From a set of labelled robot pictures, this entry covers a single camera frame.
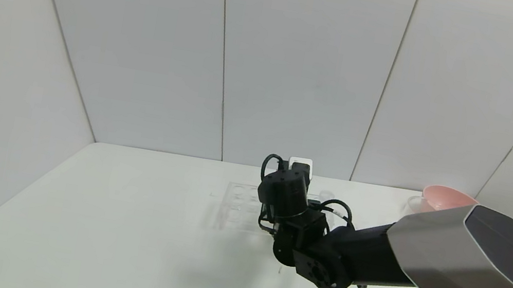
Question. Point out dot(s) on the clear glass beaker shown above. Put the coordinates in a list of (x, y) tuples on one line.
[(415, 204)]

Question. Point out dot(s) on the test tube with blue pigment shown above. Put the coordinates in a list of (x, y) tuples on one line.
[(326, 195)]

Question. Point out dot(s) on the white black wrist camera box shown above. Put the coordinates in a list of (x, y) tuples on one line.
[(296, 162)]

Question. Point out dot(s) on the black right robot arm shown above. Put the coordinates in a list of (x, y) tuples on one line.
[(478, 254)]

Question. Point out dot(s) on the clear acrylic test tube rack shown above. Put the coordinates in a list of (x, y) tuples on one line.
[(238, 208)]

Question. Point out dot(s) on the pink bowl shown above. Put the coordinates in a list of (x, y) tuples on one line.
[(445, 196)]

